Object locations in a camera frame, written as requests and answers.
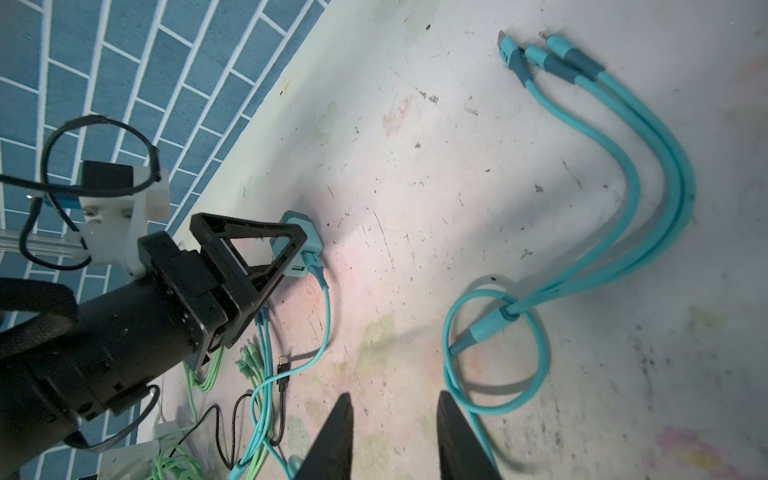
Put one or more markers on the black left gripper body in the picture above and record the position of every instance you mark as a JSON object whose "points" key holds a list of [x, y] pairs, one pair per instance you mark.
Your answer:
{"points": [[72, 360]]}

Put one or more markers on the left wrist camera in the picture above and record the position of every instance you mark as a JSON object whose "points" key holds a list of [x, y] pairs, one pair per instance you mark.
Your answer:
{"points": [[112, 225]]}

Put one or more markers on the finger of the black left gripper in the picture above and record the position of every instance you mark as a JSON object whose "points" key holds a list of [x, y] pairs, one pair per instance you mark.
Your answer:
{"points": [[240, 252]]}

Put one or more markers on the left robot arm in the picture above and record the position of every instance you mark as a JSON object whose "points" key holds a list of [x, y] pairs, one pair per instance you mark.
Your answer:
{"points": [[73, 361]]}

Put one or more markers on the white multicolour power strip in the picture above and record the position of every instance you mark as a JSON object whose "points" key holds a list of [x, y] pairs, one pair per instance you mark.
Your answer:
{"points": [[138, 461]]}

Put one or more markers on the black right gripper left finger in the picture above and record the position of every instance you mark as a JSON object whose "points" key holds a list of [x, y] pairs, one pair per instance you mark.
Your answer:
{"points": [[331, 454]]}

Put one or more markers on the large teal charger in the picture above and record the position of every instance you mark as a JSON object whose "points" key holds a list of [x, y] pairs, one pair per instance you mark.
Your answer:
{"points": [[307, 255]]}

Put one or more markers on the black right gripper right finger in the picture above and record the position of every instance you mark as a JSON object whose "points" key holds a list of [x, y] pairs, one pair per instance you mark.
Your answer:
{"points": [[461, 456]]}

